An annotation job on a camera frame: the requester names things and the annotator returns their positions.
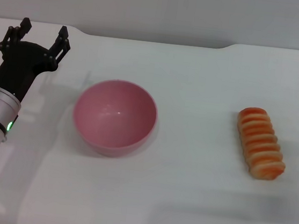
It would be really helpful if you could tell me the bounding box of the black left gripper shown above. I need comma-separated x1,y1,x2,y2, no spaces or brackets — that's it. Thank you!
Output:
0,15,74,107

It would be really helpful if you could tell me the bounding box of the pink plastic bowl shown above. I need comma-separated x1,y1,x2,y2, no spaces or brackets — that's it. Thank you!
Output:
68,75,161,162

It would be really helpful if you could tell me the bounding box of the orange ridged bread loaf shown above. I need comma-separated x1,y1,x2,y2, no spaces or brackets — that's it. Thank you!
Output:
230,105,293,183

